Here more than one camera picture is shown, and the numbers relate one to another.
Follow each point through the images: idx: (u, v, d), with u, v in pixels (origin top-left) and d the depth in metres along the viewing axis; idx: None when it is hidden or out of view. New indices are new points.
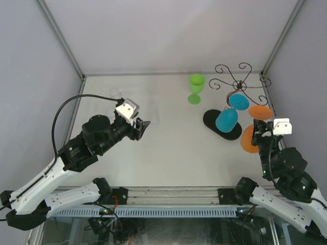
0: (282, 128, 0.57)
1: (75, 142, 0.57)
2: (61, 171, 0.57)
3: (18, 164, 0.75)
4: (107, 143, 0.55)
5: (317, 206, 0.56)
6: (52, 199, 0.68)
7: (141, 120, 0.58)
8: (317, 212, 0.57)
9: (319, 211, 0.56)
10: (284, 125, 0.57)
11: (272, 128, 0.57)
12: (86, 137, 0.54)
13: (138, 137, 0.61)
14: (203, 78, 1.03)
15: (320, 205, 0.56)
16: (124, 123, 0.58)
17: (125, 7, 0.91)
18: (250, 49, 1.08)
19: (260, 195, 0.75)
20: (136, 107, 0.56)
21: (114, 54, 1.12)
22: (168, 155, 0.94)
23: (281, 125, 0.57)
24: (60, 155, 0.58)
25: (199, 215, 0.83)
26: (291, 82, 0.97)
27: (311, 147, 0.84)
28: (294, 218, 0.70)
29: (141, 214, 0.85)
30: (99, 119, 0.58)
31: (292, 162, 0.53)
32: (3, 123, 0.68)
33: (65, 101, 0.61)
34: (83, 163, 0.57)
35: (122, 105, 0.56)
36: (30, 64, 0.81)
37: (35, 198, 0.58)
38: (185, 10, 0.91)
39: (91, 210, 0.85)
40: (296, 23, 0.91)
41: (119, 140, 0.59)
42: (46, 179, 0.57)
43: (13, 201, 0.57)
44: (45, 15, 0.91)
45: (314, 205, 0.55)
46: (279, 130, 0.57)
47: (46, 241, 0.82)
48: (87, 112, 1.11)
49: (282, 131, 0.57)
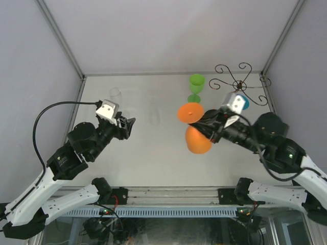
0: (239, 104, 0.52)
1: (63, 151, 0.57)
2: (50, 181, 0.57)
3: (18, 164, 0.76)
4: (96, 149, 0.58)
5: (311, 174, 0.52)
6: (49, 206, 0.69)
7: (124, 118, 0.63)
8: (313, 183, 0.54)
9: (315, 179, 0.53)
10: (237, 101, 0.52)
11: (231, 109, 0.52)
12: (73, 146, 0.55)
13: (125, 136, 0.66)
14: (202, 77, 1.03)
15: (313, 174, 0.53)
16: (109, 125, 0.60)
17: (124, 7, 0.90)
18: (251, 49, 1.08)
19: (255, 189, 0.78)
20: (115, 106, 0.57)
21: (113, 54, 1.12)
22: (167, 155, 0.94)
23: (240, 104, 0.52)
24: (49, 166, 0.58)
25: (199, 215, 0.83)
26: (291, 81, 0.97)
27: (311, 146, 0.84)
28: (289, 199, 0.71)
29: (141, 214, 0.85)
30: (83, 126, 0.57)
31: (269, 127, 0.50)
32: (2, 123, 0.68)
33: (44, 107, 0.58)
34: (72, 172, 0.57)
35: (101, 106, 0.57)
36: (30, 64, 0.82)
37: (29, 210, 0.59)
38: (185, 9, 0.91)
39: (91, 210, 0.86)
40: (296, 23, 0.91)
41: (108, 142, 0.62)
42: (37, 190, 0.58)
43: (8, 213, 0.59)
44: (45, 15, 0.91)
45: (306, 175, 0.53)
46: (238, 107, 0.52)
47: (46, 241, 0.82)
48: (86, 112, 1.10)
49: (240, 107, 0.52)
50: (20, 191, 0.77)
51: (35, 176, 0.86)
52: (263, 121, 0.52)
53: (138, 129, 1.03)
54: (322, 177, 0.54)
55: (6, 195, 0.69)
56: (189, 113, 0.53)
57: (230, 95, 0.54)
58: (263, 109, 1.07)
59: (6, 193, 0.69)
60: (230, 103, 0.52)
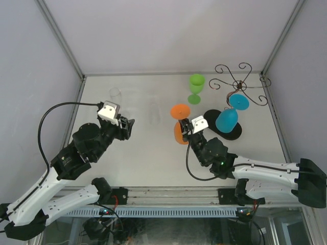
0: (201, 125, 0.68)
1: (67, 151, 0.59)
2: (54, 181, 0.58)
3: (19, 165, 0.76)
4: (99, 149, 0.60)
5: (243, 167, 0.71)
6: (49, 207, 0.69)
7: (125, 118, 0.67)
8: (251, 173, 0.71)
9: (250, 171, 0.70)
10: (200, 123, 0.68)
11: (193, 127, 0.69)
12: (77, 146, 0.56)
13: (126, 136, 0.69)
14: (202, 77, 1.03)
15: (248, 167, 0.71)
16: (111, 126, 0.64)
17: (124, 7, 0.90)
18: (251, 49, 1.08)
19: (251, 187, 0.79)
20: (116, 107, 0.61)
21: (113, 54, 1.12)
22: (166, 155, 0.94)
23: (201, 124, 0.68)
24: (53, 166, 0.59)
25: (199, 215, 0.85)
26: (291, 82, 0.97)
27: (310, 146, 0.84)
28: (281, 189, 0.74)
29: (141, 214, 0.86)
30: (88, 127, 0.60)
31: (215, 150, 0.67)
32: (3, 123, 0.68)
33: (47, 111, 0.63)
34: (76, 171, 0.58)
35: (102, 107, 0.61)
36: (30, 64, 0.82)
37: (31, 210, 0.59)
38: (185, 9, 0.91)
39: (91, 211, 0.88)
40: (296, 23, 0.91)
41: (110, 142, 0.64)
42: (40, 190, 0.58)
43: (10, 213, 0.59)
44: (46, 15, 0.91)
45: (245, 170, 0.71)
46: (199, 127, 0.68)
47: (47, 240, 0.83)
48: (86, 112, 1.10)
49: (202, 127, 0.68)
50: (21, 191, 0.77)
51: (36, 176, 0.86)
52: (210, 143, 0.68)
53: (138, 129, 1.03)
54: (253, 165, 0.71)
55: (6, 196, 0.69)
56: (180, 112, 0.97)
57: (199, 116, 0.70)
58: (263, 109, 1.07)
59: (7, 194, 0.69)
60: (194, 121, 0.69)
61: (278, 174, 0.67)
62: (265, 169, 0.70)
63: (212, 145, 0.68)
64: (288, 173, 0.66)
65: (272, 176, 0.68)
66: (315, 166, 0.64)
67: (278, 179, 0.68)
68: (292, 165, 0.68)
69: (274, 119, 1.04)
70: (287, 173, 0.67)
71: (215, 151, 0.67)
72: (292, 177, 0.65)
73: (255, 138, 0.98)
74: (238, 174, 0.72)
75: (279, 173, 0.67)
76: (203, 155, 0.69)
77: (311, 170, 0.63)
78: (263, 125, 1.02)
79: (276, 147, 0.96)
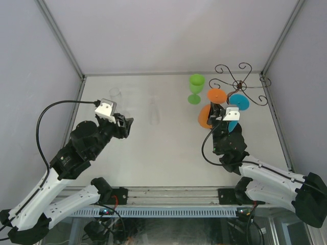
0: (232, 116, 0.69)
1: (66, 151, 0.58)
2: (55, 181, 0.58)
3: (19, 165, 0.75)
4: (98, 146, 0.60)
5: (250, 165, 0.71)
6: (51, 210, 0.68)
7: (122, 116, 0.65)
8: (256, 173, 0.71)
9: (255, 171, 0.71)
10: (234, 114, 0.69)
11: (225, 114, 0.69)
12: (75, 144, 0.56)
13: (125, 134, 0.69)
14: (203, 77, 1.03)
15: (255, 167, 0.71)
16: (109, 124, 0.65)
17: (124, 6, 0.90)
18: (251, 49, 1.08)
19: (252, 187, 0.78)
20: (112, 104, 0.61)
21: (113, 54, 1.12)
22: (166, 154, 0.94)
23: (234, 114, 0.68)
24: (53, 167, 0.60)
25: (199, 215, 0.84)
26: (291, 82, 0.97)
27: (310, 145, 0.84)
28: (281, 197, 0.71)
29: (141, 214, 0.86)
30: (86, 125, 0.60)
31: (235, 144, 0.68)
32: (3, 124, 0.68)
33: (43, 110, 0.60)
34: (76, 170, 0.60)
35: (100, 105, 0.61)
36: (30, 65, 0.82)
37: (35, 212, 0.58)
38: (186, 9, 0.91)
39: (91, 211, 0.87)
40: (296, 23, 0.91)
41: (108, 141, 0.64)
42: (42, 191, 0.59)
43: (12, 218, 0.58)
44: (45, 15, 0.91)
45: (253, 169, 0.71)
46: (231, 117, 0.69)
47: (46, 241, 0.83)
48: (86, 112, 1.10)
49: (232, 118, 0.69)
50: (22, 191, 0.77)
51: (36, 176, 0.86)
52: (232, 136, 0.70)
53: (138, 129, 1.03)
54: (260, 166, 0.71)
55: (6, 197, 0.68)
56: (215, 96, 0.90)
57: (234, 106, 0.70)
58: (263, 109, 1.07)
59: (7, 195, 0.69)
60: (229, 109, 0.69)
61: (281, 180, 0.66)
62: (271, 172, 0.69)
63: (234, 138, 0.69)
64: (292, 181, 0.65)
65: (275, 180, 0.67)
66: (322, 184, 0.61)
67: (280, 185, 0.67)
68: (298, 175, 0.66)
69: (274, 119, 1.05)
70: (291, 182, 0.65)
71: (234, 144, 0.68)
72: (294, 187, 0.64)
73: (255, 137, 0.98)
74: (243, 171, 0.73)
75: (283, 180, 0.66)
76: (221, 143, 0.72)
77: (317, 186, 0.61)
78: (263, 125, 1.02)
79: (276, 147, 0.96)
